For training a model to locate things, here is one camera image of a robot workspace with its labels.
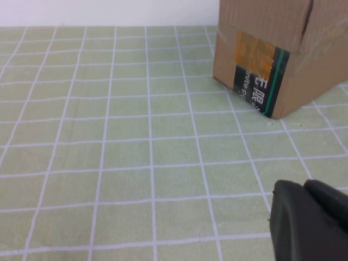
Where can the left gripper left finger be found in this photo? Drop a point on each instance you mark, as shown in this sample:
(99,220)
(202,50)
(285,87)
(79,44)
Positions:
(293,223)

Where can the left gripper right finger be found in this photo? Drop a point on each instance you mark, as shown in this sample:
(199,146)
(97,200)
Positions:
(331,206)

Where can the open brown cardboard box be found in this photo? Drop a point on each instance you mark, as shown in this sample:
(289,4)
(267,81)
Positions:
(258,27)

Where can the green white-checked tablecloth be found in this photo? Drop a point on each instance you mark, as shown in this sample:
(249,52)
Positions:
(108,136)

